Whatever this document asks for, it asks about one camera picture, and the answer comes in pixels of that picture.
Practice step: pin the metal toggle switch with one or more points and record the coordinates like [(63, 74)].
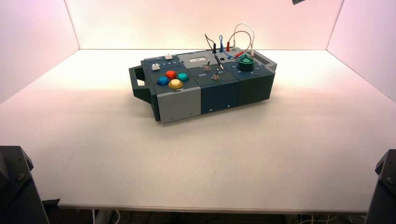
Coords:
[(215, 76), (207, 66)]

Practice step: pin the green rotary knob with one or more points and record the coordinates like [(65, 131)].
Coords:
[(246, 65)]

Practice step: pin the yellow round push button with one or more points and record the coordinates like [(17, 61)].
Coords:
[(175, 83)]

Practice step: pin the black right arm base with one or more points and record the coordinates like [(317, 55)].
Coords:
[(385, 191)]

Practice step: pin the white square key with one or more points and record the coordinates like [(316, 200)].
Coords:
[(155, 67), (168, 57)]

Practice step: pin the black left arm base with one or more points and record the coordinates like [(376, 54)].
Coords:
[(15, 185)]

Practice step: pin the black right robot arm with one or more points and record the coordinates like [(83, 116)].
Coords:
[(297, 1)]

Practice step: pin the blue round push button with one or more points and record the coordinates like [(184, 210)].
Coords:
[(163, 80)]

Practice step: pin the red round push button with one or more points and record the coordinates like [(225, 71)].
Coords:
[(170, 74)]

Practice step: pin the teal round push button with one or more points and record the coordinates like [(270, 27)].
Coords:
[(183, 77)]

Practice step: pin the white table leg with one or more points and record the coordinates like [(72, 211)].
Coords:
[(103, 218)]

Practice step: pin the dark blue grey task box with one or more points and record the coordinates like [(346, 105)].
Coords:
[(219, 95)]

